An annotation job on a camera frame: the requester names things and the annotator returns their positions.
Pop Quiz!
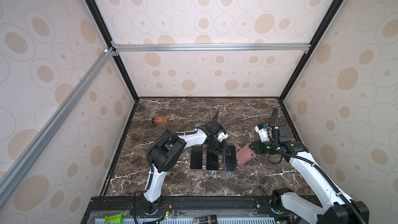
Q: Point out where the purple smartphone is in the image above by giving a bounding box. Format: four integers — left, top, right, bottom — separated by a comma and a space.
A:
206, 150, 219, 171
190, 146, 203, 170
224, 145, 237, 172

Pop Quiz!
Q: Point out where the black smartphone rose edge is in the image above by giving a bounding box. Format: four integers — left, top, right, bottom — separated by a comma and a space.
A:
236, 144, 256, 167

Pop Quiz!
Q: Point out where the light blue phone case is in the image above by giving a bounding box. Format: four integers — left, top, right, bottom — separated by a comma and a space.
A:
193, 123, 205, 129

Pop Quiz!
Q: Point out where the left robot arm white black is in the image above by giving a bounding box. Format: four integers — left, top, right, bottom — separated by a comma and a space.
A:
141, 120, 229, 206

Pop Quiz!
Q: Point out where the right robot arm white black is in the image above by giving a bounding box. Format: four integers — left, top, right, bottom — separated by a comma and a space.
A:
249, 124, 370, 224

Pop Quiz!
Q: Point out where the green packet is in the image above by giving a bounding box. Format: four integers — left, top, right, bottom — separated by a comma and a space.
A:
104, 212, 124, 224

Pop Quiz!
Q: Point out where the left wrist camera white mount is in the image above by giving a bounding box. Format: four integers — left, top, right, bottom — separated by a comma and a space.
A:
217, 130, 229, 142

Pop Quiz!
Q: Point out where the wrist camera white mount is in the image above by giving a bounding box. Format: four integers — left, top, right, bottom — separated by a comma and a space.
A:
217, 130, 229, 142
255, 124, 270, 143

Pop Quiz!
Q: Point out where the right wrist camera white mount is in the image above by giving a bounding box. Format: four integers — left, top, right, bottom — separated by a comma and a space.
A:
255, 124, 270, 143

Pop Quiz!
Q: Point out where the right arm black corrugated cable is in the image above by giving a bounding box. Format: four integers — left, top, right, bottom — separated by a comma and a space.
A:
268, 107, 368, 224

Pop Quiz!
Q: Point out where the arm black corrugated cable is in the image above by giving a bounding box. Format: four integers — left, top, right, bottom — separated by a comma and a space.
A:
133, 109, 221, 215
268, 107, 368, 224

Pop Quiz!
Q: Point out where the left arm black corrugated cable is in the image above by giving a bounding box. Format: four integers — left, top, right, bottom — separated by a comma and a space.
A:
133, 109, 221, 215

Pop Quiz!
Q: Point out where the horizontal aluminium rail back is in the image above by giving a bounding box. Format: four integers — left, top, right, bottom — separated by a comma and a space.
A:
115, 43, 311, 52

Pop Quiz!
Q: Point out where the white slotted cable duct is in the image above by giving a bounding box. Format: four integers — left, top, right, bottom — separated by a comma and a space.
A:
94, 217, 277, 224

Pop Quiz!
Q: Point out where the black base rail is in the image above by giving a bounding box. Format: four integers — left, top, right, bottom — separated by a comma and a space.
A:
81, 195, 349, 224

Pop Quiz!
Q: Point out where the diagonal aluminium rail left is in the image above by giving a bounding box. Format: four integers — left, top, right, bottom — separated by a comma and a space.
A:
1, 47, 116, 207

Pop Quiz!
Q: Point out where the black frame post right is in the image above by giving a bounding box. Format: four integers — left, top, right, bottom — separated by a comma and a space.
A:
279, 0, 344, 103

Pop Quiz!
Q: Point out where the black frame post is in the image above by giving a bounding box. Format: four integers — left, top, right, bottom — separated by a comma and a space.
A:
279, 0, 344, 103
85, 0, 140, 101

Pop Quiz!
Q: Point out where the black frame post left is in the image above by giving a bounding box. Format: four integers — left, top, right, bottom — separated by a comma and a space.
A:
85, 0, 140, 101

